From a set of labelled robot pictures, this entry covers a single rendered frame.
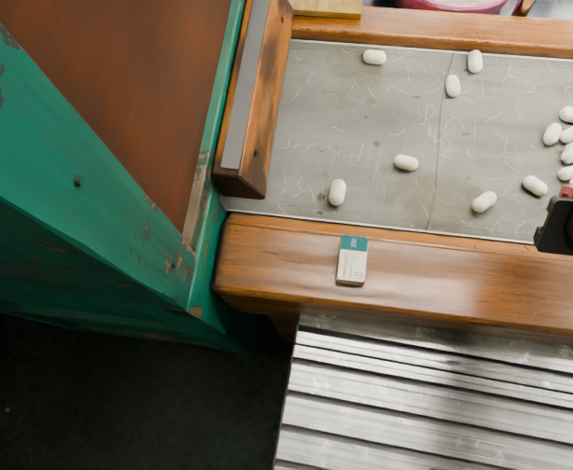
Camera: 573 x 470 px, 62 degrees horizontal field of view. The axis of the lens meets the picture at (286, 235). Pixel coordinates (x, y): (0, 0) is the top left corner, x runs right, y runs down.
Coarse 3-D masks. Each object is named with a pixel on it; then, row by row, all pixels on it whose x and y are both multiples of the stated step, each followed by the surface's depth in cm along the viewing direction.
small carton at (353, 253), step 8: (344, 240) 61; (352, 240) 61; (360, 240) 60; (368, 240) 60; (344, 248) 60; (352, 248) 60; (360, 248) 60; (344, 256) 60; (352, 256) 60; (360, 256) 60; (344, 264) 60; (352, 264) 60; (360, 264) 59; (344, 272) 59; (352, 272) 59; (360, 272) 59; (336, 280) 60; (344, 280) 59; (352, 280) 59; (360, 280) 59
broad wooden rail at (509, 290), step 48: (240, 240) 63; (288, 240) 63; (336, 240) 63; (384, 240) 63; (432, 240) 63; (480, 240) 64; (240, 288) 61; (288, 288) 61; (336, 288) 61; (384, 288) 60; (432, 288) 60; (480, 288) 60; (528, 288) 59; (528, 336) 63
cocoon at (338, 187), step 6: (336, 180) 66; (330, 186) 66; (336, 186) 65; (342, 186) 66; (330, 192) 66; (336, 192) 65; (342, 192) 65; (330, 198) 65; (336, 198) 65; (342, 198) 65; (336, 204) 66
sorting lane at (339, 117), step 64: (320, 64) 74; (384, 64) 74; (448, 64) 73; (512, 64) 72; (320, 128) 71; (384, 128) 70; (448, 128) 70; (512, 128) 69; (320, 192) 68; (384, 192) 67; (448, 192) 67; (512, 192) 66
